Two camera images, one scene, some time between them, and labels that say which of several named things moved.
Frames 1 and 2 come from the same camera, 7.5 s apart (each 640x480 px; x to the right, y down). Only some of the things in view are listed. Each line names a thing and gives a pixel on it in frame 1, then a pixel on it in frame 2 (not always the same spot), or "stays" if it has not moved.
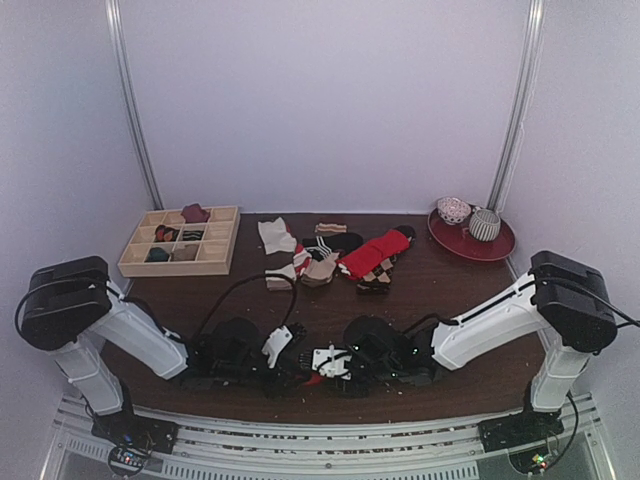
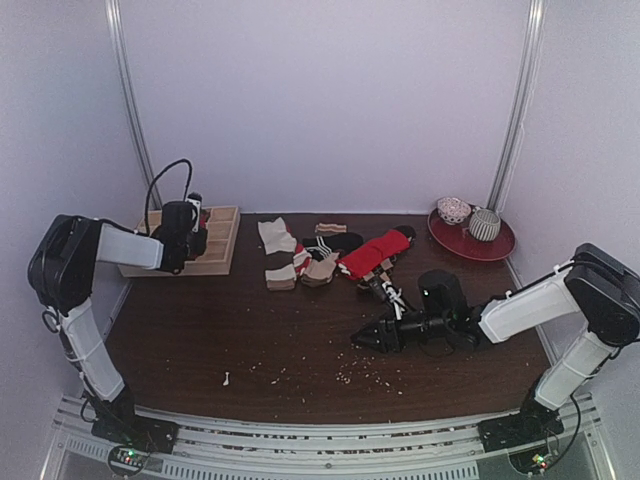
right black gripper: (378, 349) -> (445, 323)
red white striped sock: (302, 260) stays
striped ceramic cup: (484, 224) stays
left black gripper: (284, 387) -> (200, 247)
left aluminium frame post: (115, 32) stays
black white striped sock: (321, 247) stays
